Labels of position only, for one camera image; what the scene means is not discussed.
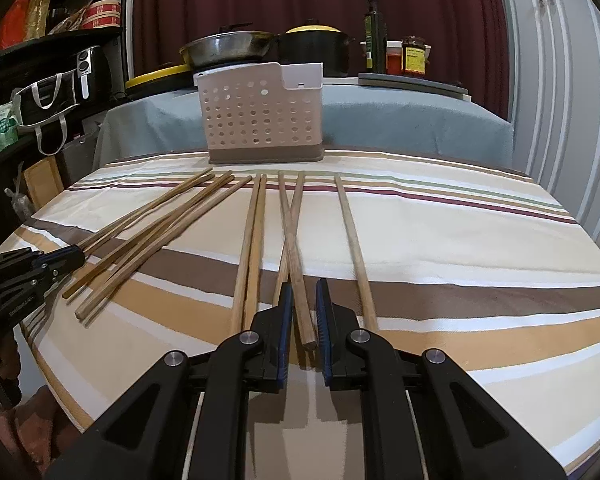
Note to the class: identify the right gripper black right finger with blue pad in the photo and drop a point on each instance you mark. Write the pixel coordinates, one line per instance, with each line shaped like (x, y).
(423, 416)

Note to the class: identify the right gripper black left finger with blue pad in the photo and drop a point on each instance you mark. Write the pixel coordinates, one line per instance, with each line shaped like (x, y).
(186, 417)

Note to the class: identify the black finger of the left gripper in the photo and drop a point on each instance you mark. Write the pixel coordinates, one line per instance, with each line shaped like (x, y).
(54, 266)

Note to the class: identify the wooden chopstick crossed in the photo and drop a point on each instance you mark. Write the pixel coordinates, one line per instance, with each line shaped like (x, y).
(301, 303)
(283, 271)

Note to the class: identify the green white packet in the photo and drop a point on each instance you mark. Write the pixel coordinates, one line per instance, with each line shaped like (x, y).
(8, 126)

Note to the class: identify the black white tote bag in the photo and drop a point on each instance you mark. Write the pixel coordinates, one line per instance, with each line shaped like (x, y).
(43, 108)

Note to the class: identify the grey-blue table cover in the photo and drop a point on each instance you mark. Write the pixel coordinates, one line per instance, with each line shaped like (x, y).
(380, 119)

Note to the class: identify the striped tablecloth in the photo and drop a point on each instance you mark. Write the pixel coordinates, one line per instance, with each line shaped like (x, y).
(480, 263)

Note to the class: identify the yellow black round lid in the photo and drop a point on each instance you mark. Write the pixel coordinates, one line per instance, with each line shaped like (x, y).
(177, 77)

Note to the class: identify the black shelf unit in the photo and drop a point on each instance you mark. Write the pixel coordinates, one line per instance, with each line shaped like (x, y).
(98, 57)

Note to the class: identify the orange package on shelf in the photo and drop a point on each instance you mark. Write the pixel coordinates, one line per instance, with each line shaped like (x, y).
(13, 25)

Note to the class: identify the white perforated utensil holder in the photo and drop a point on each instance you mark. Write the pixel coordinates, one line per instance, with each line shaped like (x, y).
(262, 112)

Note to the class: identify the red white round tin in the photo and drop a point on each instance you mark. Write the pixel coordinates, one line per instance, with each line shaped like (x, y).
(102, 14)

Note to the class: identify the gold package on shelf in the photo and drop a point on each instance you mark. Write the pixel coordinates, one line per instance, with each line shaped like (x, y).
(35, 26)

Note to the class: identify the steel wok with lid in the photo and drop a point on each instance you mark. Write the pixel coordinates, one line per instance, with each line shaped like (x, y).
(232, 44)

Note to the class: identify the black pot yellow lid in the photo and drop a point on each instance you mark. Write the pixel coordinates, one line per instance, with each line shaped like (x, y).
(316, 43)

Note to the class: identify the grey cutting board tray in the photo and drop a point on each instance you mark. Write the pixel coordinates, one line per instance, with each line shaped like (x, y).
(413, 84)

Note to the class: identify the sauce jar yellow label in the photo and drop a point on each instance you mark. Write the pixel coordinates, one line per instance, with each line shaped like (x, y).
(413, 56)

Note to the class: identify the dark olive oil bottle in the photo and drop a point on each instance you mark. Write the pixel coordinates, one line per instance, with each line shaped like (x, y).
(375, 39)

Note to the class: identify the white cabinet doors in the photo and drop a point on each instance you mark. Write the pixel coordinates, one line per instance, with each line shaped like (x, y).
(554, 100)

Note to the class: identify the dark red curtain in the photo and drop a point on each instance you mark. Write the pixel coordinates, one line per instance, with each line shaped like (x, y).
(468, 38)

